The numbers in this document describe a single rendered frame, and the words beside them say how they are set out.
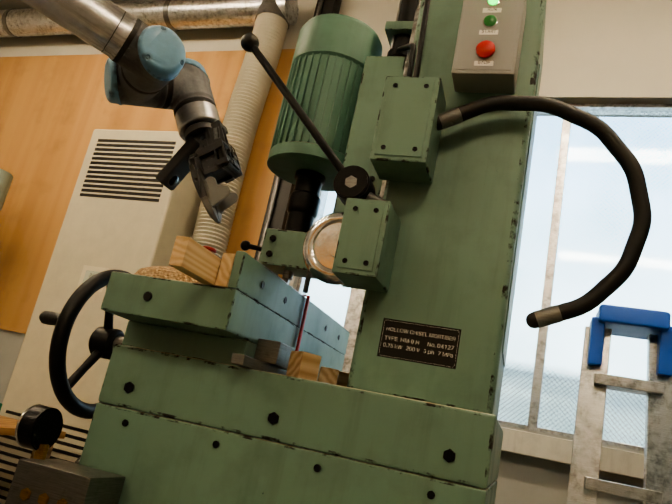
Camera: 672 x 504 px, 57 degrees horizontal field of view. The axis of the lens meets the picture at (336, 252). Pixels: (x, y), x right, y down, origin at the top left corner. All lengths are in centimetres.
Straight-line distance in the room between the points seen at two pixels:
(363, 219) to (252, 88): 201
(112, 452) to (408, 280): 51
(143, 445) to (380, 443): 35
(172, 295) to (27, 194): 273
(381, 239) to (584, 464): 90
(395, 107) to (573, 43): 187
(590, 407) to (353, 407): 90
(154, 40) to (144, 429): 67
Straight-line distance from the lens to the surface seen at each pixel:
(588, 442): 164
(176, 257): 82
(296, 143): 115
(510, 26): 109
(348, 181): 100
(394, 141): 98
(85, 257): 280
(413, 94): 102
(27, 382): 283
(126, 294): 96
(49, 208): 347
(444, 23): 119
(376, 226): 92
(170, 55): 121
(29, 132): 382
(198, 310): 89
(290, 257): 113
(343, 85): 122
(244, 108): 284
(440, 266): 98
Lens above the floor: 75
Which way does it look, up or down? 15 degrees up
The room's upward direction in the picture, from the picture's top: 12 degrees clockwise
